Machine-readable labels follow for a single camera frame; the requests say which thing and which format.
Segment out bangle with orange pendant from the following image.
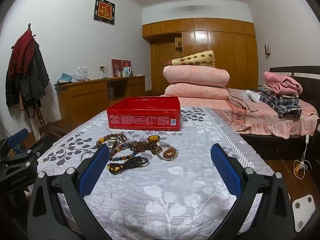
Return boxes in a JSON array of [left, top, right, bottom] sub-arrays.
[[156, 145, 179, 161]]

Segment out dark bead bracelet amber beads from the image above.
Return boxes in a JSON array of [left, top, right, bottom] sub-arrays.
[[107, 156, 149, 173]]

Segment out beige cloth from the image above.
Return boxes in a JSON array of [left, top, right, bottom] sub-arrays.
[[226, 88, 253, 111]]

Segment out white plastic bag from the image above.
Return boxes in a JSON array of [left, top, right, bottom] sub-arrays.
[[72, 66, 89, 82]]

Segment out pile of clothes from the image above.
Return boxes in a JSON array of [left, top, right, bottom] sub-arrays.
[[178, 87, 320, 139]]

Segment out red photo frame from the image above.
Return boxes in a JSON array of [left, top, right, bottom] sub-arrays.
[[122, 60, 132, 77], [111, 59, 123, 77]]

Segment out light blue cloth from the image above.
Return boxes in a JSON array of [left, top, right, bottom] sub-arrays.
[[57, 73, 74, 83]]

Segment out red scarf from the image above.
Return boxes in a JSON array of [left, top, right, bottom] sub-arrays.
[[7, 29, 35, 81]]

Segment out folded pink blanket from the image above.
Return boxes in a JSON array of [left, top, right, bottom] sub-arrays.
[[263, 71, 303, 97]]

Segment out white cloth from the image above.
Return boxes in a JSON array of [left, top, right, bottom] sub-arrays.
[[244, 90, 262, 104]]

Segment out red tin box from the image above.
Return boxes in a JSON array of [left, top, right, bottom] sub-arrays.
[[107, 96, 181, 132]]

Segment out grey leaf-pattern tablecloth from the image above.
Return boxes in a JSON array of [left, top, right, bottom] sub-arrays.
[[37, 106, 290, 240]]

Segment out framed red calligraphy picture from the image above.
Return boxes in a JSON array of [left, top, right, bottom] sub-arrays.
[[94, 0, 116, 25]]

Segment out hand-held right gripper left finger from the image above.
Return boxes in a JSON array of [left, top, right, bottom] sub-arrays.
[[27, 144, 110, 240]]

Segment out dark jackets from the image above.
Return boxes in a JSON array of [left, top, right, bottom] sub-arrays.
[[5, 41, 50, 108]]

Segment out folded pink quilt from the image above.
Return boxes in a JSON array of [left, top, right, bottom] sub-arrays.
[[164, 84, 229, 101], [163, 65, 230, 88]]

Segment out brown bead bracelet yellow bead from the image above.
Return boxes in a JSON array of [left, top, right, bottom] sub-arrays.
[[96, 133, 128, 148]]

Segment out yellow spotted blanket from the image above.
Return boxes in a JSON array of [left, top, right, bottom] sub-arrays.
[[171, 50, 216, 68]]

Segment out multicoloured bead bracelet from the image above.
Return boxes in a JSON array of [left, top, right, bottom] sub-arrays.
[[110, 142, 140, 162]]

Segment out wooden sideboard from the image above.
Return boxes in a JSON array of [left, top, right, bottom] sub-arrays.
[[55, 76, 146, 128]]

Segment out brown bead necklace amber pendant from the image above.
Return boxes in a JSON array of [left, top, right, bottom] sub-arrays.
[[127, 135, 166, 156]]

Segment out wooden wardrobe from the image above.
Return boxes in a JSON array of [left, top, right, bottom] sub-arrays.
[[142, 18, 258, 97]]

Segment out silver key ring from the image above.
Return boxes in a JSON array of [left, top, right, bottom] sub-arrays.
[[80, 149, 97, 162]]

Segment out wooden coat rack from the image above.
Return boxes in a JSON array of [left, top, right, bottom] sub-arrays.
[[27, 23, 66, 141]]

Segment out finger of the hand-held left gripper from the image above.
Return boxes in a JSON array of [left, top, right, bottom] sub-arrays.
[[24, 134, 54, 167], [7, 128, 29, 150]]

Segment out folded plaid clothes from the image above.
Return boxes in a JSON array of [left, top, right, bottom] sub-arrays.
[[260, 90, 302, 118]]

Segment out white power cable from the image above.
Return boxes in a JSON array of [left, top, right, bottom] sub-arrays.
[[293, 134, 313, 179]]

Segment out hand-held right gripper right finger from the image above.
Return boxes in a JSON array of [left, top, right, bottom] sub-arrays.
[[211, 144, 293, 240]]

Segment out dark wooden bed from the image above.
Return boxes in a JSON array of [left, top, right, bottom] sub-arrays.
[[240, 66, 320, 161]]

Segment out white bathroom scale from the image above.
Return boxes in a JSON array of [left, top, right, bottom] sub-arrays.
[[292, 194, 315, 233]]

